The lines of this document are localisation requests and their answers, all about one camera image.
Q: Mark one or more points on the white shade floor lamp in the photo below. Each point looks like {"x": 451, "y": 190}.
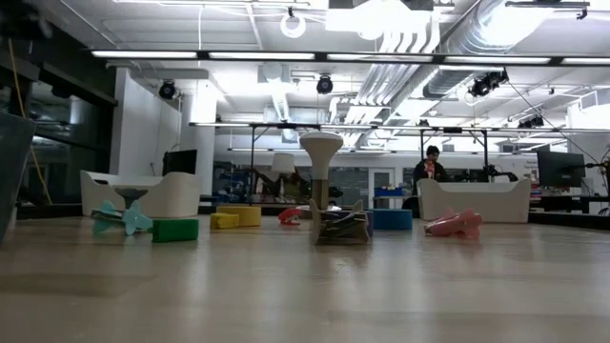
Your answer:
{"x": 281, "y": 163}

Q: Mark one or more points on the light blue tape roll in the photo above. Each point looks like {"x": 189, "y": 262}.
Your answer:
{"x": 393, "y": 220}

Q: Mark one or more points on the pink staple remover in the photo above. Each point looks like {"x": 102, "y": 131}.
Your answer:
{"x": 453, "y": 224}

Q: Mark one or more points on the yellow tape roll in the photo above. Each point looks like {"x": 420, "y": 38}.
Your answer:
{"x": 248, "y": 214}

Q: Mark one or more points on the black monitor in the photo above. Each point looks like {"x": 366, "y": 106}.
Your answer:
{"x": 561, "y": 169}
{"x": 179, "y": 162}

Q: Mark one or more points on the yellow mini stapler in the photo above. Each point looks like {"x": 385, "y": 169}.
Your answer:
{"x": 224, "y": 221}

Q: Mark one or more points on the grey plastic storage bin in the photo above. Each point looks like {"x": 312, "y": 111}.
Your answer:
{"x": 14, "y": 167}

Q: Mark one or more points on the blue storage bins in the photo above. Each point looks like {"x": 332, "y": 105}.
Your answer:
{"x": 388, "y": 191}

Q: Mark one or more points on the long ceiling light bar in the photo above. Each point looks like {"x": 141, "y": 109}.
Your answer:
{"x": 276, "y": 55}

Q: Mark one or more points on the tan staple remover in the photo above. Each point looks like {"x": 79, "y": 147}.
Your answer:
{"x": 340, "y": 228}

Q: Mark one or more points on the person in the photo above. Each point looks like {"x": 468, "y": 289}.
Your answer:
{"x": 432, "y": 151}

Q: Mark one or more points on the white glazed door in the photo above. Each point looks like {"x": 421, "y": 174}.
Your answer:
{"x": 371, "y": 181}

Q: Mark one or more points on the white plastic storage bin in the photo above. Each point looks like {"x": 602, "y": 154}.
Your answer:
{"x": 495, "y": 200}
{"x": 176, "y": 195}

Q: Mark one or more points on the black ceiling spotlight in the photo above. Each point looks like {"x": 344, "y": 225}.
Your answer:
{"x": 324, "y": 85}
{"x": 531, "y": 122}
{"x": 167, "y": 89}
{"x": 486, "y": 85}

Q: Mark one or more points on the black background robot arm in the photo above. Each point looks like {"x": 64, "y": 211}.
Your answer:
{"x": 498, "y": 175}

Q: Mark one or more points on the green mini stapler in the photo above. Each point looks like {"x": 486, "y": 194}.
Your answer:
{"x": 176, "y": 230}

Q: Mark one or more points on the red mini stapler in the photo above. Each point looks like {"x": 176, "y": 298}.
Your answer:
{"x": 290, "y": 217}

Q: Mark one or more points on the silver ventilation duct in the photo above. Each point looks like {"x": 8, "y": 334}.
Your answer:
{"x": 457, "y": 57}

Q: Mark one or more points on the black desk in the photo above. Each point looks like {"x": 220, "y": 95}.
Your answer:
{"x": 567, "y": 204}

